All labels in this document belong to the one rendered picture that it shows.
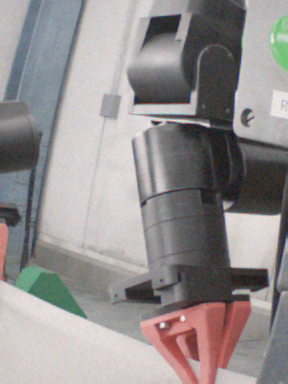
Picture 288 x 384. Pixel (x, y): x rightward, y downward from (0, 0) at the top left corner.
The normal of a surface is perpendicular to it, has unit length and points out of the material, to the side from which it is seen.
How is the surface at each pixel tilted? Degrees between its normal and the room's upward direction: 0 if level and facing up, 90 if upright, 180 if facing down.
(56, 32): 90
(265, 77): 90
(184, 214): 70
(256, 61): 90
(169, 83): 130
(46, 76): 90
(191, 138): 65
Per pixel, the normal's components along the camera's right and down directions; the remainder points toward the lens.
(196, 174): 0.34, -0.32
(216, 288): 0.66, -0.30
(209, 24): 0.58, 0.06
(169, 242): -0.44, -0.21
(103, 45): -0.74, -0.10
